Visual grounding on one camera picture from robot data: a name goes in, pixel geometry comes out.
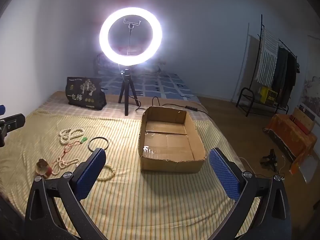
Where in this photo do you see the small pearl necklace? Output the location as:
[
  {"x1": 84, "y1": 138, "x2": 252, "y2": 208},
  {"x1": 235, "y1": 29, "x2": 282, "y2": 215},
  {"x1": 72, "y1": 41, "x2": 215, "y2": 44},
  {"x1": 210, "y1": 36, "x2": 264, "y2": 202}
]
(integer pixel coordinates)
[{"x1": 51, "y1": 156, "x2": 80, "y2": 176}]

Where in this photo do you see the cardboard box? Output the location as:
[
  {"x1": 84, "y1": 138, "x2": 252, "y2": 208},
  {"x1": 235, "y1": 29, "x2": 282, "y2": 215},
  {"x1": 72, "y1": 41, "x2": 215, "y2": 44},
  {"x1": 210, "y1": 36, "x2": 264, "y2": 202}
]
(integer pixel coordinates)
[{"x1": 138, "y1": 106, "x2": 207, "y2": 173}]

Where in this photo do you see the yellow striped blanket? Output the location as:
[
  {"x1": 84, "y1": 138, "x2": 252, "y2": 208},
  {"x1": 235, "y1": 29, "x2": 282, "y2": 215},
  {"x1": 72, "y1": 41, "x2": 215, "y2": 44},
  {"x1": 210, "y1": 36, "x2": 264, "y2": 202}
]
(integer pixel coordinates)
[{"x1": 0, "y1": 107, "x2": 260, "y2": 240}]

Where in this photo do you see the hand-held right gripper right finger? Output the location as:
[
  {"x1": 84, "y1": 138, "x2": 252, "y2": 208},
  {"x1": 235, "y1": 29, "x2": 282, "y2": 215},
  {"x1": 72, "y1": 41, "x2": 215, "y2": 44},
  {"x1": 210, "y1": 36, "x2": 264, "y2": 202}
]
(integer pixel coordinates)
[{"x1": 209, "y1": 147, "x2": 292, "y2": 240}]

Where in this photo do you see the phone holder clamp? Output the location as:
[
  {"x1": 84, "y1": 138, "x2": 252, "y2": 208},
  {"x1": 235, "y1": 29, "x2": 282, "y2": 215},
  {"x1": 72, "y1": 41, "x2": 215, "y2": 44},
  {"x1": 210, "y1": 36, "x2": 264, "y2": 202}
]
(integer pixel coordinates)
[{"x1": 122, "y1": 18, "x2": 141, "y2": 55}]

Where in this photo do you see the black power cable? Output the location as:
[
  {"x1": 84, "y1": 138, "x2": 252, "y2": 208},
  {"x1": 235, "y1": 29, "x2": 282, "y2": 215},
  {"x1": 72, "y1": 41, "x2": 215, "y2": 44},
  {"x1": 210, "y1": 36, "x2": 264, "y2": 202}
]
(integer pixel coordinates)
[{"x1": 135, "y1": 96, "x2": 210, "y2": 117}]

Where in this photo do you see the black clothes rack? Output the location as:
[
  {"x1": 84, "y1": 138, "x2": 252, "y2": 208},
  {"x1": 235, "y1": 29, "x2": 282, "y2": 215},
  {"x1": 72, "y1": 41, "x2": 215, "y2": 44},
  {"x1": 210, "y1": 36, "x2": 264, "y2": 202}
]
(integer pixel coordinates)
[{"x1": 236, "y1": 14, "x2": 300, "y2": 117}]

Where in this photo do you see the cream bead bracelet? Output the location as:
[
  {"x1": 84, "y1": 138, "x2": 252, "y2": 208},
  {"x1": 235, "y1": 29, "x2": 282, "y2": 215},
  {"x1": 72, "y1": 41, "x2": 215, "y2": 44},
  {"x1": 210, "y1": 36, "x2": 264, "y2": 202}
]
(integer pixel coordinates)
[{"x1": 96, "y1": 163, "x2": 116, "y2": 182}]

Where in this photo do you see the twisted pearl necklace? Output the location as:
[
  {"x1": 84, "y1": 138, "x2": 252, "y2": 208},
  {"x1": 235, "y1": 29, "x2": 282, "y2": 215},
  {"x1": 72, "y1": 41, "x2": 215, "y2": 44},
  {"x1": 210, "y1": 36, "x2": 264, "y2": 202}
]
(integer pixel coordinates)
[{"x1": 59, "y1": 128, "x2": 84, "y2": 145}]

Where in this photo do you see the green pendant on red cord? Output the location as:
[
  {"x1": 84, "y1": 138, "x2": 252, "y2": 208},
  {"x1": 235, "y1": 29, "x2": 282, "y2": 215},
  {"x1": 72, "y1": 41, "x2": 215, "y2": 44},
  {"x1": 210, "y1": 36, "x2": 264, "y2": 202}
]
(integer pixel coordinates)
[{"x1": 63, "y1": 136, "x2": 88, "y2": 158}]

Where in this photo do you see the black garment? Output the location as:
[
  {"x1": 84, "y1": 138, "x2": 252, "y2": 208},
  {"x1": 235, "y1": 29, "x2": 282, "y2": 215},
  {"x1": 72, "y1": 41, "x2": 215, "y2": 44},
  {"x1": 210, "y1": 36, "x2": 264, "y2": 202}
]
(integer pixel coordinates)
[{"x1": 282, "y1": 51, "x2": 298, "y2": 108}]

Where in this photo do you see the red strap wristwatch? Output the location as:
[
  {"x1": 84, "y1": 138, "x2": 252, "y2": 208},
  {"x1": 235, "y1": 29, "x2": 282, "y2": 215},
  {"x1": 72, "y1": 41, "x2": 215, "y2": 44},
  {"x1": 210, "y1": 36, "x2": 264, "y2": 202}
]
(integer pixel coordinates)
[{"x1": 36, "y1": 158, "x2": 53, "y2": 178}]

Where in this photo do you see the black printed bag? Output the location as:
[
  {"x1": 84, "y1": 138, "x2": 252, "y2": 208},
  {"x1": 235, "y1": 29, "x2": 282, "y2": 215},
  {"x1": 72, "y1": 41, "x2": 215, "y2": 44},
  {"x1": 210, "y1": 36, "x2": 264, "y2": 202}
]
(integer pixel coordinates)
[{"x1": 65, "y1": 77, "x2": 107, "y2": 111}]

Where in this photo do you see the orange covered box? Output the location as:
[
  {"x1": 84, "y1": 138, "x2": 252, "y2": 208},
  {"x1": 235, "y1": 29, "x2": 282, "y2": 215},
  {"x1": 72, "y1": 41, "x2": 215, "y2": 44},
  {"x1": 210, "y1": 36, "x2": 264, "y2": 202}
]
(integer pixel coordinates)
[{"x1": 264, "y1": 114, "x2": 318, "y2": 174}]

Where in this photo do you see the small black floor tripod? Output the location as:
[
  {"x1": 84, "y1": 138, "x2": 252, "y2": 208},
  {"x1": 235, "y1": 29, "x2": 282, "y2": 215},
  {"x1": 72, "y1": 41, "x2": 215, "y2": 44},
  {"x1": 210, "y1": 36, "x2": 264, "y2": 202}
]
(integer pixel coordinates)
[{"x1": 260, "y1": 149, "x2": 278, "y2": 172}]

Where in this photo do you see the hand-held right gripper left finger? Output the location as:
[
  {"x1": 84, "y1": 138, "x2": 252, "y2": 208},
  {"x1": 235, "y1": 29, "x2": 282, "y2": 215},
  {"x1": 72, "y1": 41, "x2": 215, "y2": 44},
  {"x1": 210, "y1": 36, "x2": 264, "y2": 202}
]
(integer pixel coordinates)
[{"x1": 25, "y1": 147, "x2": 107, "y2": 240}]

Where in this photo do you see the white ring light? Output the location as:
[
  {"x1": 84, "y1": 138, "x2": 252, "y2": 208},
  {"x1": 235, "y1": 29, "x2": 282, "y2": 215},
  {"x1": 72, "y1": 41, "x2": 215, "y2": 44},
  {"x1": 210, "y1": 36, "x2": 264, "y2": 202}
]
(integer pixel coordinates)
[{"x1": 99, "y1": 7, "x2": 163, "y2": 67}]

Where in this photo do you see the wall poster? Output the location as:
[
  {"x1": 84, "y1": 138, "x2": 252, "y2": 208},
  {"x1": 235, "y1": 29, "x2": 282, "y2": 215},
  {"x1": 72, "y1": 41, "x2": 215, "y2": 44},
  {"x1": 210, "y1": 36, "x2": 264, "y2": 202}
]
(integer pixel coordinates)
[{"x1": 300, "y1": 75, "x2": 320, "y2": 118}]

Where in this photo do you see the dark green garment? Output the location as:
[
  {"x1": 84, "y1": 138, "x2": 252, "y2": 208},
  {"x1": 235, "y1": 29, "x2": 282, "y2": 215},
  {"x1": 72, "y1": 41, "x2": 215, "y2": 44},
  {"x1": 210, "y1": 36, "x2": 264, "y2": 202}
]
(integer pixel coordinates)
[{"x1": 272, "y1": 46, "x2": 288, "y2": 93}]

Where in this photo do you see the yellow box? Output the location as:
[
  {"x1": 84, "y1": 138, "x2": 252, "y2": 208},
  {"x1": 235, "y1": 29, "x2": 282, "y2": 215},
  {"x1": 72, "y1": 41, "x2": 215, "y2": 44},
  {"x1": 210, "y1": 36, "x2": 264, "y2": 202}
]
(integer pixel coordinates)
[{"x1": 260, "y1": 86, "x2": 278, "y2": 105}]

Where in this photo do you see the wooden board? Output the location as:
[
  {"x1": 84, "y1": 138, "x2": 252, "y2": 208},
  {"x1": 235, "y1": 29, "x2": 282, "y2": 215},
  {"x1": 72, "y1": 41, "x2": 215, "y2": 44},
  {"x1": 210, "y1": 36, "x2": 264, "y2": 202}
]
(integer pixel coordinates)
[{"x1": 291, "y1": 107, "x2": 315, "y2": 135}]

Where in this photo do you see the white striped towel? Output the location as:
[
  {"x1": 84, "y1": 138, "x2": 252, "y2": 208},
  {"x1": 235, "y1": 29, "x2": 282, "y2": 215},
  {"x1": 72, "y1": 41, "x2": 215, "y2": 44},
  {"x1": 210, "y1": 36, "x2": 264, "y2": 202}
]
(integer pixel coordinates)
[{"x1": 255, "y1": 27, "x2": 279, "y2": 87}]

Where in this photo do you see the pink plaid bed sheet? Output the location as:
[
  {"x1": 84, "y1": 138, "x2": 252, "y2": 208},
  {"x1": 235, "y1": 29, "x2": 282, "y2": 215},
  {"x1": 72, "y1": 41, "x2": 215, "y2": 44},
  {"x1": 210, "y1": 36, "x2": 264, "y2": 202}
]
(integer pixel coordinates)
[{"x1": 40, "y1": 90, "x2": 208, "y2": 120}]

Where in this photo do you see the black tripod stand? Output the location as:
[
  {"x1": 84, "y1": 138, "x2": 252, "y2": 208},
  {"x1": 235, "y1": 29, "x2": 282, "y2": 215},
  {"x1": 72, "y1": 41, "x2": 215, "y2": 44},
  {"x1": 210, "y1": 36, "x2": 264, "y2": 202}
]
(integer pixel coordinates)
[{"x1": 118, "y1": 67, "x2": 140, "y2": 116}]

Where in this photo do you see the dark thin bangle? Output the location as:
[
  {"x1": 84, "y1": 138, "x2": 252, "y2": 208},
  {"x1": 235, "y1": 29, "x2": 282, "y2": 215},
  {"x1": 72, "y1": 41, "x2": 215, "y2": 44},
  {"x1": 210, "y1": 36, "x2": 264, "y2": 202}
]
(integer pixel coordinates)
[{"x1": 87, "y1": 136, "x2": 110, "y2": 153}]

